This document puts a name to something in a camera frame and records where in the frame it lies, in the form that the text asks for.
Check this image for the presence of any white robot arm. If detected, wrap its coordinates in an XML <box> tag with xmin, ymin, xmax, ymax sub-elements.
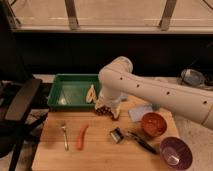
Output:
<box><xmin>98</xmin><ymin>56</ymin><xmax>213</xmax><ymax>130</ymax></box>

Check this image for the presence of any orange bowl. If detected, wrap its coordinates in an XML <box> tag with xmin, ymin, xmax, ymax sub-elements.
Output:
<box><xmin>141</xmin><ymin>112</ymin><xmax>167</xmax><ymax>138</ymax></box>

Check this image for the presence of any purple bowl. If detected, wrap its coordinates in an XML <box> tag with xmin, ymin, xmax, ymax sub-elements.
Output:
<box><xmin>159</xmin><ymin>137</ymin><xmax>193</xmax><ymax>171</ymax></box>

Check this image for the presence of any yellow banana peel toy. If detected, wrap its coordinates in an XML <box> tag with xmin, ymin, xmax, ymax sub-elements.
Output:
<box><xmin>86</xmin><ymin>85</ymin><xmax>97</xmax><ymax>103</ymax></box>

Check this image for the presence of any red grape bunch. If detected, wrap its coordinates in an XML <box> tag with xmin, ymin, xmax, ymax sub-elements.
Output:
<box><xmin>96</xmin><ymin>106</ymin><xmax>119</xmax><ymax>121</ymax></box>

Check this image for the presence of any green plastic tray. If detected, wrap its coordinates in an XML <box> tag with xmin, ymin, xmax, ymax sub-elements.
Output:
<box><xmin>47</xmin><ymin>74</ymin><xmax>100</xmax><ymax>110</ymax></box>

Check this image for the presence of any light blue cloth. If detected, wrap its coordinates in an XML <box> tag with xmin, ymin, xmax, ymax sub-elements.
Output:
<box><xmin>128</xmin><ymin>104</ymin><xmax>153</xmax><ymax>122</ymax></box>

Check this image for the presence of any small metal cup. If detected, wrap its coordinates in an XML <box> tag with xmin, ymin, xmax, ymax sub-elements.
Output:
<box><xmin>110</xmin><ymin>127</ymin><xmax>124</xmax><ymax>144</ymax></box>

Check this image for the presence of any silver metal fork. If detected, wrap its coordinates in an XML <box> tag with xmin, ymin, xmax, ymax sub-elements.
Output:
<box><xmin>61</xmin><ymin>123</ymin><xmax>69</xmax><ymax>151</ymax></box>

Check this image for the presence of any grey round dish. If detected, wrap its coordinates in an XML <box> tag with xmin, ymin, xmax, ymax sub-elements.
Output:
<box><xmin>181</xmin><ymin>69</ymin><xmax>205</xmax><ymax>87</ymax></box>

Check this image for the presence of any black office chair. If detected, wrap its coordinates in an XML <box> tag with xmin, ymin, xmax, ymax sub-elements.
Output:
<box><xmin>0</xmin><ymin>78</ymin><xmax>47</xmax><ymax>171</ymax></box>

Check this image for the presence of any black handled peeler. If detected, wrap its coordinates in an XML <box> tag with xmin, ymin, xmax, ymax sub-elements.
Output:
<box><xmin>126</xmin><ymin>131</ymin><xmax>157</xmax><ymax>154</ymax></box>

